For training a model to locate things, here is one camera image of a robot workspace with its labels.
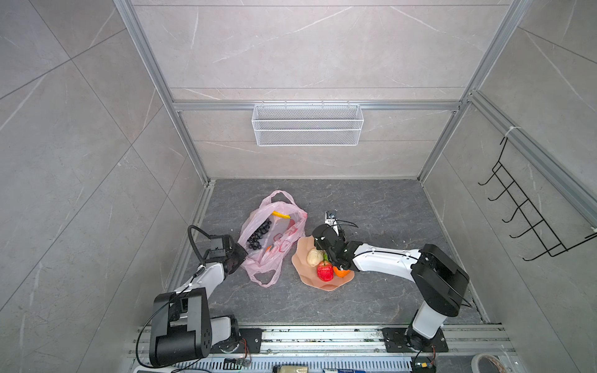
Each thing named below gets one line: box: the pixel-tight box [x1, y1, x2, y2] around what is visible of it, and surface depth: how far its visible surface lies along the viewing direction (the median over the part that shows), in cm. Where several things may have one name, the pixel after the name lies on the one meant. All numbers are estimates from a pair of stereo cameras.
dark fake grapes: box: [247, 218, 273, 251], surface depth 97 cm
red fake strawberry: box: [316, 260, 335, 283], surface depth 84 cm
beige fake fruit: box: [306, 247, 325, 268], surface depth 88 cm
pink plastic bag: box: [237, 190, 308, 288], surface depth 94 cm
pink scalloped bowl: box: [291, 235, 356, 292], surface depth 87 cm
